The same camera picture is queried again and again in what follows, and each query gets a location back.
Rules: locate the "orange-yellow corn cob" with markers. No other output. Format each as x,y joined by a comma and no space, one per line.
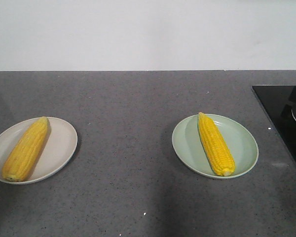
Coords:
24,155

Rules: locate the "bright yellow corn cob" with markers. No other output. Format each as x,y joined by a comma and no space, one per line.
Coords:
215,147

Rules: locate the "black gas stove top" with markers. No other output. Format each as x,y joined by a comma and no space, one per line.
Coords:
279,102

